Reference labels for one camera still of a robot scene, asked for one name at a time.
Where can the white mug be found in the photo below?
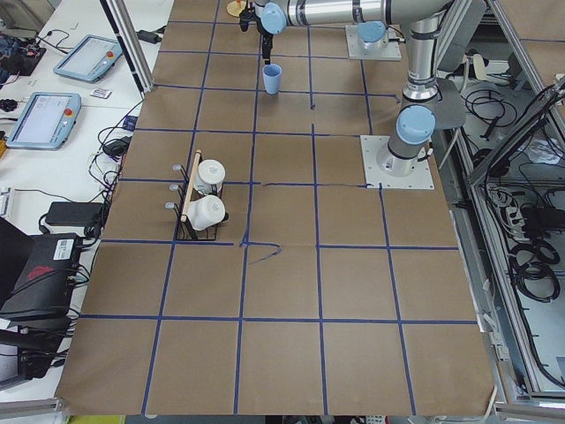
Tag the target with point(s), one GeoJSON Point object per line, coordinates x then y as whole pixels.
{"type": "Point", "coordinates": [210, 176]}
{"type": "Point", "coordinates": [206, 212]}

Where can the teach pendant far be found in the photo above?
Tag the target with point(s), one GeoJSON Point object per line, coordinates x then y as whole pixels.
{"type": "Point", "coordinates": [90, 59]}

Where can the white mug front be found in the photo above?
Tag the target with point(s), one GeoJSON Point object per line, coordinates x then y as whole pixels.
{"type": "Point", "coordinates": [206, 212]}

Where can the black power adapter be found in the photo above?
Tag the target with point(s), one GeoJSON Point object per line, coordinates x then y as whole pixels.
{"type": "Point", "coordinates": [73, 214]}

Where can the aluminium frame post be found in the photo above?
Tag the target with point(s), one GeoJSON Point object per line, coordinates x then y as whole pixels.
{"type": "Point", "coordinates": [122, 27]}

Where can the light blue cup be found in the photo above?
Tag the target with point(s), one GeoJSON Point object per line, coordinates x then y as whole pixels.
{"type": "Point", "coordinates": [272, 77]}

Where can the teach pendant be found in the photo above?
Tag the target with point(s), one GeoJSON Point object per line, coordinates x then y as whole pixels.
{"type": "Point", "coordinates": [90, 59]}
{"type": "Point", "coordinates": [46, 122]}

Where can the black mug rack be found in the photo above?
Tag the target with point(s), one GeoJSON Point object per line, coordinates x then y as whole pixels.
{"type": "Point", "coordinates": [185, 230]}

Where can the teach pendant near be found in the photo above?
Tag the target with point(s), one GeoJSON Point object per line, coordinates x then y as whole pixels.
{"type": "Point", "coordinates": [46, 122]}

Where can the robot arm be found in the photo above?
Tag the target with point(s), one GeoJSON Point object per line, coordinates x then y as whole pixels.
{"type": "Point", "coordinates": [432, 36]}
{"type": "Point", "coordinates": [372, 35]}

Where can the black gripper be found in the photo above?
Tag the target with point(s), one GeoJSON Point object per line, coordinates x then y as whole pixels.
{"type": "Point", "coordinates": [266, 41]}

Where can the wooden rack rod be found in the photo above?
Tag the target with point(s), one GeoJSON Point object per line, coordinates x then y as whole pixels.
{"type": "Point", "coordinates": [189, 188]}

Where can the wooden mug tree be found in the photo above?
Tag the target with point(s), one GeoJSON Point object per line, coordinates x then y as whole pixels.
{"type": "Point", "coordinates": [236, 7]}

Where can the black computer box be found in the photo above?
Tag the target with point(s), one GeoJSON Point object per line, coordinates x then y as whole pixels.
{"type": "Point", "coordinates": [36, 272]}

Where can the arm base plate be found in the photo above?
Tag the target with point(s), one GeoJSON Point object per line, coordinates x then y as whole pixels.
{"type": "Point", "coordinates": [391, 53]}
{"type": "Point", "coordinates": [386, 171]}

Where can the white mug rear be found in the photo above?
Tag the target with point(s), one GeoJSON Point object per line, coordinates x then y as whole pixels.
{"type": "Point", "coordinates": [210, 176]}

